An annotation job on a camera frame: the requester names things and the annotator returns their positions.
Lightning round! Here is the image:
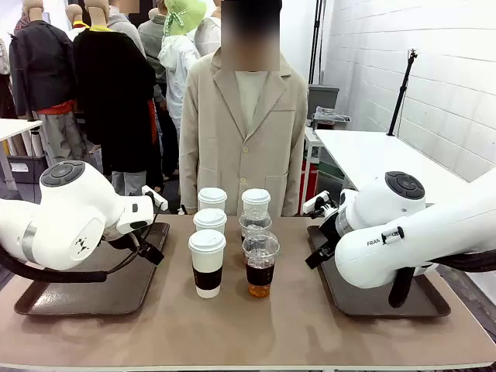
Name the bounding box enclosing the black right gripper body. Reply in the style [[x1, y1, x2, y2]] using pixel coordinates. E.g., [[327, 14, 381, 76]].
[[319, 213, 344, 253]]

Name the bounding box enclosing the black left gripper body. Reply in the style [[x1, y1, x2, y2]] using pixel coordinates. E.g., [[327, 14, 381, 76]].
[[104, 231, 140, 251]]

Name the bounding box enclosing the white paper coffee cup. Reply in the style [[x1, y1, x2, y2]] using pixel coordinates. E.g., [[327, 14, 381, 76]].
[[188, 229, 227, 299], [192, 208, 228, 236], [241, 188, 271, 213], [197, 187, 229, 212]]

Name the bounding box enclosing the clear iced coffee cup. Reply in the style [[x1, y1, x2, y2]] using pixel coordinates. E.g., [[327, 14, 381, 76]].
[[242, 230, 281, 299], [238, 208, 273, 243]]

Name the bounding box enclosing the person's right forearm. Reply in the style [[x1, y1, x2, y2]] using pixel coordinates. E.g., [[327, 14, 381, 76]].
[[179, 146, 201, 215]]

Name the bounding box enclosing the person's left forearm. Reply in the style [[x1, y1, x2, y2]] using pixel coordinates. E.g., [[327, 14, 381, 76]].
[[284, 146, 309, 217]]

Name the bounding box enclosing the dark brown serving tray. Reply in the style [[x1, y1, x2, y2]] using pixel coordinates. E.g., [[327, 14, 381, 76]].
[[306, 224, 452, 318], [14, 221, 171, 317]]

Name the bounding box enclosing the red box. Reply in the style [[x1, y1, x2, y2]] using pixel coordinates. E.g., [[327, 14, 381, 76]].
[[298, 160, 319, 216]]

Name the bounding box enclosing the dark green crate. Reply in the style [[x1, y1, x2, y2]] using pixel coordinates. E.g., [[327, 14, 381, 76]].
[[317, 154, 346, 181]]

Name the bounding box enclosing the large white table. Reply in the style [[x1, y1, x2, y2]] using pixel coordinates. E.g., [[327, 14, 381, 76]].
[[304, 127, 485, 218]]

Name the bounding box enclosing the clear plastic container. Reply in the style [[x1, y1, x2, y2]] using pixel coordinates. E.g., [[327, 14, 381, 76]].
[[312, 105, 352, 131]]

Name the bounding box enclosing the gray storage crate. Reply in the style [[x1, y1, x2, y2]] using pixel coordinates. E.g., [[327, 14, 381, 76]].
[[6, 154, 50, 184]]

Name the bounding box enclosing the person in beige coat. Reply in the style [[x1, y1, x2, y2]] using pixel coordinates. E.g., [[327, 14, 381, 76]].
[[179, 0, 309, 217]]

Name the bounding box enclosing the white paper roll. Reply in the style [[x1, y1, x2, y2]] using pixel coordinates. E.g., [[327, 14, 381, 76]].
[[29, 129, 45, 158]]

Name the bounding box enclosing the gray bin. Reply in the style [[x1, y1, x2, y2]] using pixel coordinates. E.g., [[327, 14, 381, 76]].
[[308, 84, 340, 119]]

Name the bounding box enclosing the mannequin in black robe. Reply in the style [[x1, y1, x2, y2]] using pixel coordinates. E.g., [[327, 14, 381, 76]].
[[72, 0, 160, 197]]

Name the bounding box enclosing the small white side table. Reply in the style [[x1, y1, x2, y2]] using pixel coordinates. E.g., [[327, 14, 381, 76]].
[[0, 119, 43, 191]]

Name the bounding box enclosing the black tripod pole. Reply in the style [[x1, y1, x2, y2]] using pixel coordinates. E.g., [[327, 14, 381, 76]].
[[387, 49, 419, 136]]

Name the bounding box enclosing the mannequin in white jacket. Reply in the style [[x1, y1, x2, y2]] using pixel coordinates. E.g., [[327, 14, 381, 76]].
[[157, 33, 202, 136]]

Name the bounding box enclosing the mannequin in black jacket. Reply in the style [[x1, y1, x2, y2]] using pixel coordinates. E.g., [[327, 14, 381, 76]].
[[8, 0, 77, 164]]

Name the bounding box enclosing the black light stand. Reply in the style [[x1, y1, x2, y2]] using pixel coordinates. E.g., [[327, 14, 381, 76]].
[[308, 0, 326, 85]]

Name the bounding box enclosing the mannequin in gray-green jacket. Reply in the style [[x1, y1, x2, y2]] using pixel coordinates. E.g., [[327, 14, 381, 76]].
[[137, 7, 168, 113]]

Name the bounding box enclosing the person in gray hoodie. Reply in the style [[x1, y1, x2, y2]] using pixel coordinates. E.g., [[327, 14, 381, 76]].
[[106, 0, 147, 59]]

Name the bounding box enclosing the mannequin in white checked shirt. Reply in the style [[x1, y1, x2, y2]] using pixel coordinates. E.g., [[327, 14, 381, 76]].
[[193, 15, 222, 57]]

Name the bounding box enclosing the green bucket hat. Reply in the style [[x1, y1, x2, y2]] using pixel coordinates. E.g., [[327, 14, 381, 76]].
[[164, 0, 208, 37]]

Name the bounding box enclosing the mannequin with red-yellow collar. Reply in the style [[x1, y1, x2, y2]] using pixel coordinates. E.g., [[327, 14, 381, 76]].
[[64, 3, 91, 42]]

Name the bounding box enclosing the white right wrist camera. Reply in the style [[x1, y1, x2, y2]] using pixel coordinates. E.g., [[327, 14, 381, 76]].
[[302, 190, 331, 215]]

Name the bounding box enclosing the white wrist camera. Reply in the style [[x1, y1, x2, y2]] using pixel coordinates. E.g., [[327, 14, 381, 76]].
[[302, 190, 331, 215], [141, 184, 169, 212]]

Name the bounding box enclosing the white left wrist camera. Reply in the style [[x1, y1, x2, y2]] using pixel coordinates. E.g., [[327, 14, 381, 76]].
[[141, 184, 169, 212]]

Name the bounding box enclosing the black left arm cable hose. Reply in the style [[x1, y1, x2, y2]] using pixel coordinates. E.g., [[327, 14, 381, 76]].
[[0, 222, 156, 284]]

